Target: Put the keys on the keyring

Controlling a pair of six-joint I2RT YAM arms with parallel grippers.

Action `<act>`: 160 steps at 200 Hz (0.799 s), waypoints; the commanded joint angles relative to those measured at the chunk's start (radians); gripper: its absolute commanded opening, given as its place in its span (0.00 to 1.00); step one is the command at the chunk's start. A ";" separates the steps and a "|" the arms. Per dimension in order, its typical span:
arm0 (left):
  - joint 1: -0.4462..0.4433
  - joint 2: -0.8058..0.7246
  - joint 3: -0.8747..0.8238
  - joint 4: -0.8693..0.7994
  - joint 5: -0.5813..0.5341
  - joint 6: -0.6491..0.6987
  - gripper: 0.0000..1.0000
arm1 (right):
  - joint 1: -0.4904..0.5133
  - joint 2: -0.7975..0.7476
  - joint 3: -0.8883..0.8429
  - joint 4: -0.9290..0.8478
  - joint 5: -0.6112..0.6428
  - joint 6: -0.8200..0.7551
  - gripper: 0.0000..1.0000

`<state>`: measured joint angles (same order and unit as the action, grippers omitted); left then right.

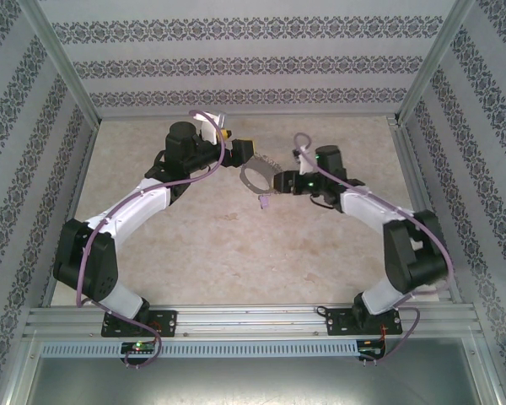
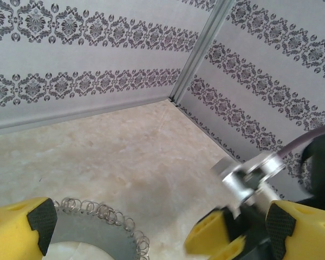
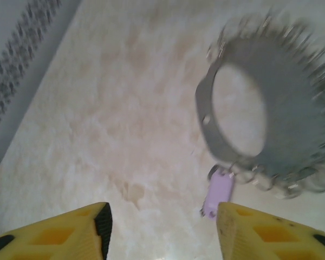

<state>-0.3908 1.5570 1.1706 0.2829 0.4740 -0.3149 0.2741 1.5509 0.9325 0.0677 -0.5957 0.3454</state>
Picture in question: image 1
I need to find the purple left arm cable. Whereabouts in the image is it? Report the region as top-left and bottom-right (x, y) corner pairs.
(75, 109), (227, 370)

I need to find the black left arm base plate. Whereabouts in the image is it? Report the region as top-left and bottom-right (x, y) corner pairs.
(100, 309), (179, 338)

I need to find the aluminium corner post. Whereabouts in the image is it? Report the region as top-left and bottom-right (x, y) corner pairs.
(19, 0), (101, 127)
(396, 0), (478, 126)

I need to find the grey metal sheet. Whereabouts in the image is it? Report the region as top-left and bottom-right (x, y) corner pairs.
(0, 335), (506, 405)

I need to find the aluminium mounting rail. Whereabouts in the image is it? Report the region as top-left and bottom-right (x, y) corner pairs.
(24, 304), (482, 341)

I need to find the large grey metal keyring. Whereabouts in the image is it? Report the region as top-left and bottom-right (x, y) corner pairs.
(239, 154), (282, 197)

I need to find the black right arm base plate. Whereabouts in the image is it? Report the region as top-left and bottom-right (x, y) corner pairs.
(325, 307), (404, 338)

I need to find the aluminium side rail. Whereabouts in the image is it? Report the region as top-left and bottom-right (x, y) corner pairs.
(387, 117), (463, 305)
(41, 121), (99, 309)

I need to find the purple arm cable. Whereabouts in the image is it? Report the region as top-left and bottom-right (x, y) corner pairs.
(293, 132), (455, 368)
(75, 109), (227, 370)

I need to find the slotted grey cable duct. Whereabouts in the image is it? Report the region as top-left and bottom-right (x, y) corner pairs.
(40, 340), (360, 358)

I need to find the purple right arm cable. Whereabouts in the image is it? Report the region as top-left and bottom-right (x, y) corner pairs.
(293, 132), (455, 368)

